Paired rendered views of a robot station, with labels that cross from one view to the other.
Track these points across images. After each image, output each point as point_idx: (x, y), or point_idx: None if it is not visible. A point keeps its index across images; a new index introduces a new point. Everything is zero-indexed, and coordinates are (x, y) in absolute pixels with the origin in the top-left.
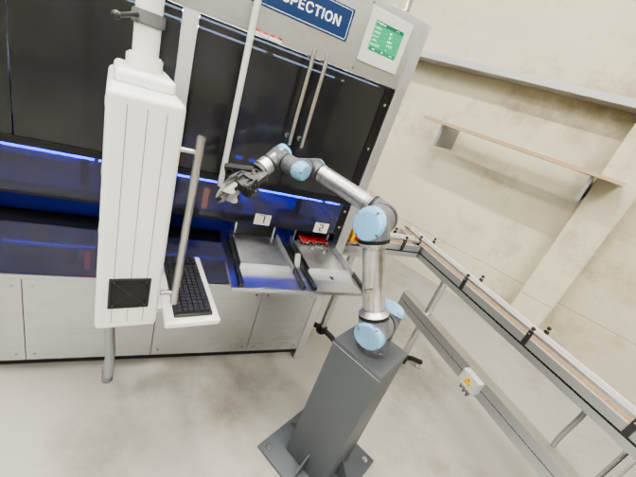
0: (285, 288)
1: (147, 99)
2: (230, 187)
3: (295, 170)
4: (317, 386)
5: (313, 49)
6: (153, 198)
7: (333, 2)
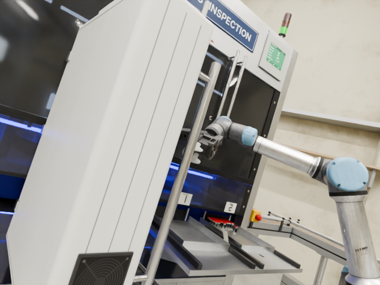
0: (237, 267)
1: (188, 2)
2: (195, 146)
3: (248, 134)
4: None
5: (237, 51)
6: (165, 125)
7: (246, 25)
